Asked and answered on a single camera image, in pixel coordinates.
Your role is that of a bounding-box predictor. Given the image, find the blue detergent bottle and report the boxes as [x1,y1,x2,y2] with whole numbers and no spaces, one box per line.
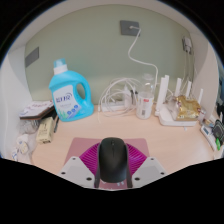
[48,58,95,123]

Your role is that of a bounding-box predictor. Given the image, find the white router with antennas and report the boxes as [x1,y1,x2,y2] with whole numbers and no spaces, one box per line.
[154,74,207,128]

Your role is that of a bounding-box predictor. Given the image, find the clear plastic bottle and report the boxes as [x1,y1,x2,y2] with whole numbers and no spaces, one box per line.
[135,73,156,120]

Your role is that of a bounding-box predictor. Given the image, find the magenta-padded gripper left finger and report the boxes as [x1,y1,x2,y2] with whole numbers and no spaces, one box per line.
[57,142,102,190]

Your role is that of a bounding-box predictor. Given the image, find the black zip pouch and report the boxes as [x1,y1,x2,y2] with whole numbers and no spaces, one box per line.
[212,119,224,143]

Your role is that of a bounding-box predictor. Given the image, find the white device with screen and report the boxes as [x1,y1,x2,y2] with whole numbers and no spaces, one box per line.
[199,123,218,152]

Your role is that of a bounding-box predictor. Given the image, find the white wall charger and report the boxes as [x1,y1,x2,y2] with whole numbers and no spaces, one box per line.
[181,35,194,55]

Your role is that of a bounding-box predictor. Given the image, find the clear plastic bag of items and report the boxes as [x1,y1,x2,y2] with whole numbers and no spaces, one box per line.
[10,119,40,162]

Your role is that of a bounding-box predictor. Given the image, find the small yellow box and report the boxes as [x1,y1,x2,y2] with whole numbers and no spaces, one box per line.
[35,116,55,145]

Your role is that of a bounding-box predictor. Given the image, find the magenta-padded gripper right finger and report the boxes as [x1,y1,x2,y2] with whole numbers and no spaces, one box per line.
[125,142,168,190]

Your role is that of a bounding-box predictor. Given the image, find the grey wall socket plate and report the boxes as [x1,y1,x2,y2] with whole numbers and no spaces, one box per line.
[119,19,141,37]

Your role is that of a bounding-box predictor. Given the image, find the gold foil snack bag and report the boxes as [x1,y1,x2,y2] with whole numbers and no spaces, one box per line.
[175,94,203,122]

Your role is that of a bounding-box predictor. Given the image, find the flat book stack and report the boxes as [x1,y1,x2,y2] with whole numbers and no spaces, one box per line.
[18,100,56,121]

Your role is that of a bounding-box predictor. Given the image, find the black computer mouse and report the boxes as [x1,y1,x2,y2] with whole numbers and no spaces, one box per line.
[96,136,131,184]

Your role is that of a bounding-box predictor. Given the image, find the bundle of white cables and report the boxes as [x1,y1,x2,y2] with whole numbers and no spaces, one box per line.
[98,77,141,119]

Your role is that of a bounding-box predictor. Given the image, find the grey blank wall plate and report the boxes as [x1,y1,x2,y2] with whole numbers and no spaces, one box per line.
[24,46,41,69]

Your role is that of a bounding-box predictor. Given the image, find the white cable from wall socket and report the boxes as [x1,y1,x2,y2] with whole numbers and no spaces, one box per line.
[127,25,160,82]

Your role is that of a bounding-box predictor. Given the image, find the pink mouse pad with drawing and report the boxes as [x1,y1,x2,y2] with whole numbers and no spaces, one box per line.
[64,136,151,165]

